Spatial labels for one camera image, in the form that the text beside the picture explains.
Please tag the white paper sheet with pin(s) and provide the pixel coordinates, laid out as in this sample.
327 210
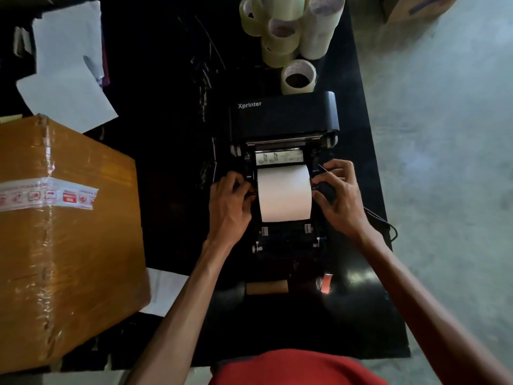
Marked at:
66 36
72 100
166 292

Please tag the person's right thumb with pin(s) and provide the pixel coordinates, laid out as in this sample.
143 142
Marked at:
322 199

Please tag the person's left thumb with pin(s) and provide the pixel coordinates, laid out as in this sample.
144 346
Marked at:
249 199

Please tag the person's left forearm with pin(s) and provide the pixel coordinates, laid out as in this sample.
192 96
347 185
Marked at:
188 308

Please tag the clear tape roll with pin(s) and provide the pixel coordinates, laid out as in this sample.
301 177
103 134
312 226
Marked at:
284 36
286 5
250 19
298 90
274 58

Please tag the black label printer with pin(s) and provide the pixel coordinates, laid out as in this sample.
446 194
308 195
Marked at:
280 116

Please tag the person's left hand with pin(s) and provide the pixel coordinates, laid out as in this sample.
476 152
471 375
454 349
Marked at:
226 208

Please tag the person's right hand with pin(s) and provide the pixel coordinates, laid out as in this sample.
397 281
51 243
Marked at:
344 204

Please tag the small red sticker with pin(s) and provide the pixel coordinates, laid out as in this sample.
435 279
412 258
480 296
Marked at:
327 283

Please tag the tall white sticker roll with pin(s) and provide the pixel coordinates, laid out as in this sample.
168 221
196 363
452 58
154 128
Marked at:
320 32

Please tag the large taped cardboard box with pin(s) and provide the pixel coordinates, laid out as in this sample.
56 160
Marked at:
68 244

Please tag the small open cardboard box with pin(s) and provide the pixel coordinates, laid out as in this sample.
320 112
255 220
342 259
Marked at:
416 7

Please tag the brown cardboard tube core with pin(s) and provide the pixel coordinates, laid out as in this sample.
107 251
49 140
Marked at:
267 287

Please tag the person's right forearm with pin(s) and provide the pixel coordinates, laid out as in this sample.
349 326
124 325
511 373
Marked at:
425 304

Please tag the white label paper roll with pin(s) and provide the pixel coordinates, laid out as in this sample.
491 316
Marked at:
284 194

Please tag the red shirt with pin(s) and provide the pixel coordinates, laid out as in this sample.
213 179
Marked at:
296 368

